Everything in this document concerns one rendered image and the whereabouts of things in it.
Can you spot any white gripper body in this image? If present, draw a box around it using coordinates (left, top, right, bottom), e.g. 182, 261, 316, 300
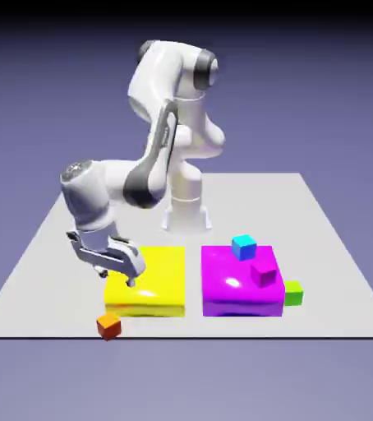
66, 229, 147, 280

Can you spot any small orange cube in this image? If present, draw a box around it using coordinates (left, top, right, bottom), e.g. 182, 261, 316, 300
96, 312, 122, 341

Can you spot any small cyan cube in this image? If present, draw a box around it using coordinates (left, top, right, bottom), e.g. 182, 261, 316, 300
231, 234, 258, 262

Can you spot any small magenta cube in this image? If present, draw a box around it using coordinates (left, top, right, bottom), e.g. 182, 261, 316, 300
250, 261, 278, 289

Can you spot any small green cube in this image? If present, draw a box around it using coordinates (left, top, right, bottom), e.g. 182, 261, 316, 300
283, 280, 305, 307

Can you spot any large yellow box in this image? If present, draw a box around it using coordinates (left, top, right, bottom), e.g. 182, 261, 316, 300
104, 245, 187, 318

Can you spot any large magenta box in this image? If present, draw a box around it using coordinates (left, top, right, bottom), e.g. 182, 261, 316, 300
200, 244, 287, 318

